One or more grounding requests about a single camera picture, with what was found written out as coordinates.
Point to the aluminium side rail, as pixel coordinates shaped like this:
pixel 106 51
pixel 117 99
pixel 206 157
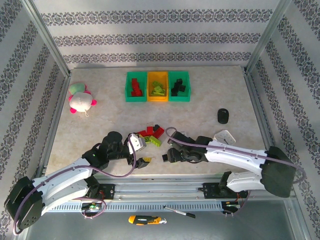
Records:
pixel 256 100
pixel 55 117

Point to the white square alarm clock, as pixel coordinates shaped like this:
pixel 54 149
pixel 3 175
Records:
pixel 225 137

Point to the black computer mouse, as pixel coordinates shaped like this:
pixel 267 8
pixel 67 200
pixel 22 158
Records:
pixel 223 115

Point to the black lego brick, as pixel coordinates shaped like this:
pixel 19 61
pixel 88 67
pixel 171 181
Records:
pixel 165 157
pixel 175 93
pixel 175 87
pixel 178 81
pixel 182 88
pixel 156 128

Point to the red lego brick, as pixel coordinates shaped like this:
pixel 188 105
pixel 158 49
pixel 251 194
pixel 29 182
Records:
pixel 134 81
pixel 137 86
pixel 140 93
pixel 142 133
pixel 150 130
pixel 134 93
pixel 158 133

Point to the small circuit board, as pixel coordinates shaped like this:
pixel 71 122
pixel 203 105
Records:
pixel 232 205
pixel 91 207

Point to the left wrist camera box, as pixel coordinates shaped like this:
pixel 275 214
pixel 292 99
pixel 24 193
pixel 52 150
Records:
pixel 136 142

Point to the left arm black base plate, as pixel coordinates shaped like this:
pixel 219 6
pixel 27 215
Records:
pixel 108 191

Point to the black marker pen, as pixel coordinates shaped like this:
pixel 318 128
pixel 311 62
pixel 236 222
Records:
pixel 180 212

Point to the green pink plush toy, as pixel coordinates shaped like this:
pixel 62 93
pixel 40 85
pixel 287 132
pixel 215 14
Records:
pixel 77 88

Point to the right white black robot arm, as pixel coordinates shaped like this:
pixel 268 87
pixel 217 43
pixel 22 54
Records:
pixel 232 155

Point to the aluminium mounting rail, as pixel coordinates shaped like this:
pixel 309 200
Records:
pixel 155 190

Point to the green plastic bin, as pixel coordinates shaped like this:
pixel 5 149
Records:
pixel 136 99
pixel 180 99

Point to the orange black utility knife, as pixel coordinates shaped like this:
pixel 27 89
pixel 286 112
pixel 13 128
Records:
pixel 146 220

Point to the white pink plush toy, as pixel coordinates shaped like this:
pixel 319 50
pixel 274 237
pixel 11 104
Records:
pixel 80 102

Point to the lime green lego brick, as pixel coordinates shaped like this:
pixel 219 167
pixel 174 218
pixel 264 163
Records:
pixel 146 139
pixel 156 83
pixel 158 89
pixel 162 93
pixel 155 93
pixel 155 141

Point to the aluminium upright post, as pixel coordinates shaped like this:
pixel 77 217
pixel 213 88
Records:
pixel 266 37
pixel 47 37

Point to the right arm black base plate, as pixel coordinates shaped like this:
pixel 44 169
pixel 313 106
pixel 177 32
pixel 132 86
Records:
pixel 212 191

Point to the yellow plastic bin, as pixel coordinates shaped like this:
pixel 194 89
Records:
pixel 157 99

